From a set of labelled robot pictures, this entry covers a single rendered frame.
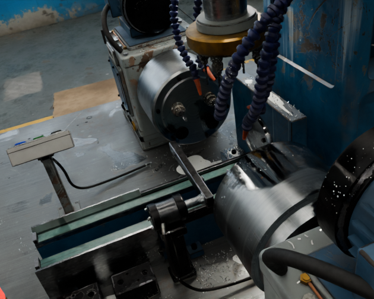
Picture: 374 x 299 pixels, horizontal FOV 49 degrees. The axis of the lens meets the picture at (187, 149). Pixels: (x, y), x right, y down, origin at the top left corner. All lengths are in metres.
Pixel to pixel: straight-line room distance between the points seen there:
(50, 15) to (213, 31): 5.68
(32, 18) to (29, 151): 5.36
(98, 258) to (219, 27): 0.59
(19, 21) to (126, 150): 5.11
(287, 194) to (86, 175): 0.90
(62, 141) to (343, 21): 0.76
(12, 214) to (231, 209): 0.85
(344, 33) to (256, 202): 0.38
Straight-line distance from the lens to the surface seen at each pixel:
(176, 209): 0.88
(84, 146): 1.63
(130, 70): 1.34
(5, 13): 6.48
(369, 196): 0.47
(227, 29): 0.85
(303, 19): 1.01
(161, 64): 1.23
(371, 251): 0.42
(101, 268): 1.05
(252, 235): 0.71
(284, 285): 0.58
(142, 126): 1.44
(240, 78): 1.10
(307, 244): 0.63
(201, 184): 0.93
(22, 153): 1.18
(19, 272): 1.24
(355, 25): 0.87
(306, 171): 0.74
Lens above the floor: 1.63
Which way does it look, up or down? 35 degrees down
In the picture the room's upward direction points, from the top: 11 degrees counter-clockwise
